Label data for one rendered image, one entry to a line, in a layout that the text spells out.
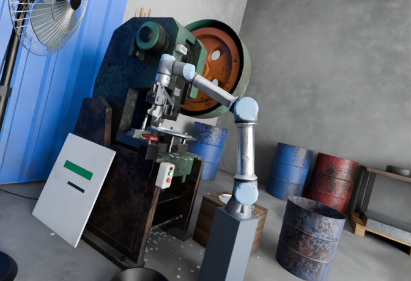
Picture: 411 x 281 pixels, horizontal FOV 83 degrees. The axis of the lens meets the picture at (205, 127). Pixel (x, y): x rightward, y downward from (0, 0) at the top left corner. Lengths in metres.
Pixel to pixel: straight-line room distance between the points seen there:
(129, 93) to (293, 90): 3.63
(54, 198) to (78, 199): 0.23
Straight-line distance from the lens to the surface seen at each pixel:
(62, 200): 1.85
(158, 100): 1.25
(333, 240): 2.01
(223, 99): 1.32
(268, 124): 4.76
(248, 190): 1.18
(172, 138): 1.57
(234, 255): 1.41
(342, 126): 4.65
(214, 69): 1.98
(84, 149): 1.79
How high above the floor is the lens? 0.91
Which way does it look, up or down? 1 degrees down
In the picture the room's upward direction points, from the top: 14 degrees clockwise
